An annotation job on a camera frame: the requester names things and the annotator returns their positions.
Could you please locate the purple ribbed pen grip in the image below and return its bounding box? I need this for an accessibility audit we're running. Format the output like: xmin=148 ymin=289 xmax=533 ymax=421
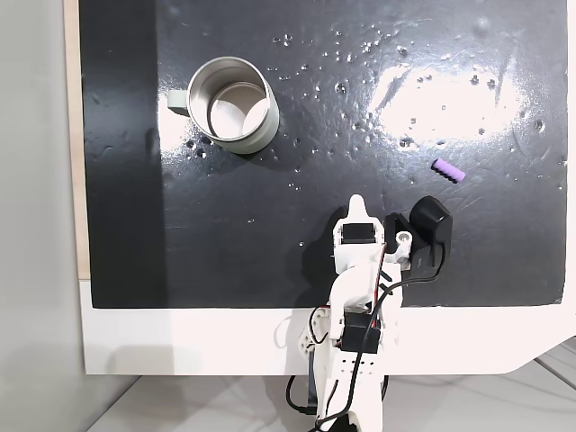
xmin=430 ymin=157 xmax=464 ymax=185

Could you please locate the pale green steel mug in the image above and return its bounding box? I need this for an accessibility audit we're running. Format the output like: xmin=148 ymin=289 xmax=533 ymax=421
xmin=166 ymin=56 xmax=280 ymax=156

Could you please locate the black rubber mat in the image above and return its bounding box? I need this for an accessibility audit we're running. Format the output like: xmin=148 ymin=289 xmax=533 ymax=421
xmin=78 ymin=0 xmax=567 ymax=310

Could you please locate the tan wooden board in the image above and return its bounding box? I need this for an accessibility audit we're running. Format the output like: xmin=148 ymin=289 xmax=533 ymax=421
xmin=62 ymin=0 xmax=92 ymax=281

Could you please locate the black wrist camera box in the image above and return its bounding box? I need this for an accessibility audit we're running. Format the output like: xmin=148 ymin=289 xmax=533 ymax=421
xmin=407 ymin=193 xmax=453 ymax=283

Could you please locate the black camera cable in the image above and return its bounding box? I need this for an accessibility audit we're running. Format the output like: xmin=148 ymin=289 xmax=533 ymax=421
xmin=312 ymin=242 xmax=451 ymax=427

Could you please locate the black base cable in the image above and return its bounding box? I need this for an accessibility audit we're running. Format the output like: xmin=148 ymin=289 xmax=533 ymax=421
xmin=285 ymin=373 xmax=319 ymax=416

